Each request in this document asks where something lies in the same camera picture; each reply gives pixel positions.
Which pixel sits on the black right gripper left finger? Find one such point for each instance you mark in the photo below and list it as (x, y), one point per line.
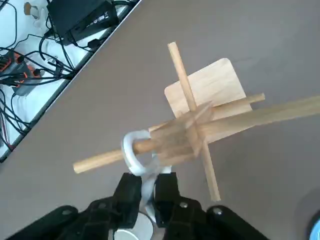
(127, 197)

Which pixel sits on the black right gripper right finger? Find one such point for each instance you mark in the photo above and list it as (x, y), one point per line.
(166, 197)

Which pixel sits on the white cup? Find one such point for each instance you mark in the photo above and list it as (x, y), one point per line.
(132, 232)

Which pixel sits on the wooden cup rack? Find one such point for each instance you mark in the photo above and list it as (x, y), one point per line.
(212, 82)

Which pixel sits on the blue round plate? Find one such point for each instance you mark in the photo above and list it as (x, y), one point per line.
(316, 230)

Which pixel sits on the orange and black charger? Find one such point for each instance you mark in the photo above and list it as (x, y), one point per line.
(5, 62)
(25, 77)

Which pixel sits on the black power supply box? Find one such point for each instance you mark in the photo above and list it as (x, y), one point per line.
(80, 17)

